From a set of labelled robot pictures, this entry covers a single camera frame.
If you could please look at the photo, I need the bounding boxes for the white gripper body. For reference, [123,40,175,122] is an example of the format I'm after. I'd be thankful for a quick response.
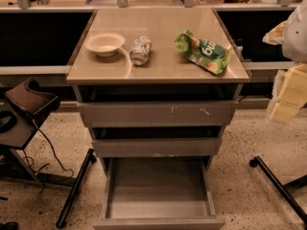
[282,0,307,63]

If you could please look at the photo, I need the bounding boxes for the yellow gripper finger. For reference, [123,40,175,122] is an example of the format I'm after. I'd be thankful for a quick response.
[262,21,286,45]
[269,63,307,125]

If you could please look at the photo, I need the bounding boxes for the green rice chip bag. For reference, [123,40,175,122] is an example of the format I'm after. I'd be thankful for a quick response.
[175,30,232,75]

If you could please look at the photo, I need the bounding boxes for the grey drawer cabinet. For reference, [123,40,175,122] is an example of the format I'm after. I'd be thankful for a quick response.
[66,7,251,230]

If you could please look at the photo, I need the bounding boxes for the middle grey drawer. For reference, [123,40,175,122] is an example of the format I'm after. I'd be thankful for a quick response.
[92,138,222,157]

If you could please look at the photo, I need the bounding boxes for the bottom open grey drawer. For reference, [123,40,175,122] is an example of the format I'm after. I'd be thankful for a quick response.
[92,157,226,230]

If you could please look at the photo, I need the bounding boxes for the top grey drawer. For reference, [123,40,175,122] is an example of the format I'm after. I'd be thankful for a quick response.
[78,101,237,127]

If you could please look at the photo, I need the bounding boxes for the black right stand leg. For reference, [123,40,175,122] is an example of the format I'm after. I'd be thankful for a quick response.
[249,156,307,229]

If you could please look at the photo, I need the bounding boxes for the black stand leg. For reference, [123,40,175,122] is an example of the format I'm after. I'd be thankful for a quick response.
[249,156,307,229]
[56,149,96,229]

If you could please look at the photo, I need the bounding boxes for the crushed soda can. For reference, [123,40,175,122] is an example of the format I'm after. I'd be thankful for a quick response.
[130,35,152,66]

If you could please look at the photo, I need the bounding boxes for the white paper bowl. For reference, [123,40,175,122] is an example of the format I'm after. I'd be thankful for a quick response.
[84,33,126,57]

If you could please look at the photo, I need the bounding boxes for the black left stand leg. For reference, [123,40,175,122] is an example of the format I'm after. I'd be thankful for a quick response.
[56,149,96,229]

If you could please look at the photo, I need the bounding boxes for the dark brown headset holder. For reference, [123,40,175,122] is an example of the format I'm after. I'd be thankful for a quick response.
[5,78,60,126]

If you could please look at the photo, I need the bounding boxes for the black headphones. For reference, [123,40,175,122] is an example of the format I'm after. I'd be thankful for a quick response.
[0,110,17,133]

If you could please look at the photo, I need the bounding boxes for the black side table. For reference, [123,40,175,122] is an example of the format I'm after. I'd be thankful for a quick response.
[0,103,75,187]

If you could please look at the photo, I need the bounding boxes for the black cable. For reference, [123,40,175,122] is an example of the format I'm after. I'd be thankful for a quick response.
[22,118,75,184]

